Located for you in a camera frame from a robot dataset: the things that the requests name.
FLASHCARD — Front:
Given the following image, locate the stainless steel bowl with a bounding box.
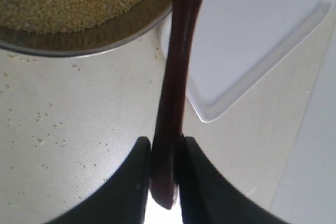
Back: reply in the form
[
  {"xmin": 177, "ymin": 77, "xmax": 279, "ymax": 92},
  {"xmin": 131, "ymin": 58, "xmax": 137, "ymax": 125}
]
[{"xmin": 1, "ymin": 0, "xmax": 172, "ymax": 58}]

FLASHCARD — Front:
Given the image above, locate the white plastic tray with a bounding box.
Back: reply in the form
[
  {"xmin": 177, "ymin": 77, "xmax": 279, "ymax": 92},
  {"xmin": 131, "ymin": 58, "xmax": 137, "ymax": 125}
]
[{"xmin": 160, "ymin": 0, "xmax": 332, "ymax": 124}]

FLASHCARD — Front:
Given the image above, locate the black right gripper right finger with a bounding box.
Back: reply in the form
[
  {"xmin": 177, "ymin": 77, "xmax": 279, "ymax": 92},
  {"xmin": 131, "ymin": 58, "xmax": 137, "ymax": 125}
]
[{"xmin": 180, "ymin": 137, "xmax": 284, "ymax": 223}]

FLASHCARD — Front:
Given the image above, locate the dark red wooden spoon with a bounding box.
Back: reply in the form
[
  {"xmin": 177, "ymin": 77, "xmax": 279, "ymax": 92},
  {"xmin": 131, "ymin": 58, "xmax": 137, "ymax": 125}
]
[{"xmin": 150, "ymin": 0, "xmax": 202, "ymax": 210}]

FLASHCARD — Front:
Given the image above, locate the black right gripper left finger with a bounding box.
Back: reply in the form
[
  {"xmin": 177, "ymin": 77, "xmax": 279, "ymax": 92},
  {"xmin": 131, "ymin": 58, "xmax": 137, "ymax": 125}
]
[{"xmin": 50, "ymin": 137, "xmax": 151, "ymax": 223}]

